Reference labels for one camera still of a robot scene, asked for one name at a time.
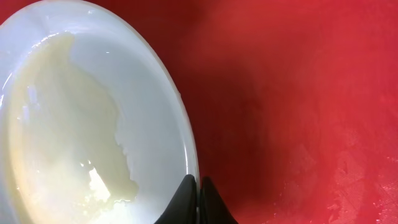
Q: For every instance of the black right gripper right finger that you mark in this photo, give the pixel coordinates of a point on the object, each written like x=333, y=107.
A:
x=212, y=207

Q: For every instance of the red plastic tray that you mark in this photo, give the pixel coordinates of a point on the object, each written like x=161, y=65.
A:
x=293, y=104

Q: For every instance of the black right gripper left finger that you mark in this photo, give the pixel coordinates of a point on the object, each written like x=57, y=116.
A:
x=182, y=209

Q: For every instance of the light blue plate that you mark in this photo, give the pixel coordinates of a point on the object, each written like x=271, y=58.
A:
x=93, y=129

